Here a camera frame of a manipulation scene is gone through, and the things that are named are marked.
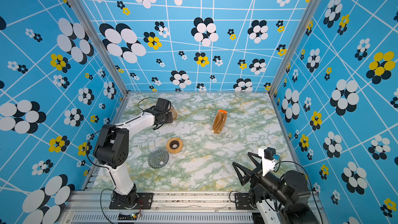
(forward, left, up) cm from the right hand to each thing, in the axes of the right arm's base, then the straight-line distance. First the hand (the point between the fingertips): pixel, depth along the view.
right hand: (243, 159), depth 59 cm
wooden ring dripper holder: (+19, +34, -27) cm, 48 cm away
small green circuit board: (-17, +49, -27) cm, 58 cm away
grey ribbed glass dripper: (+9, +41, -24) cm, 48 cm away
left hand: (+35, +38, -21) cm, 56 cm away
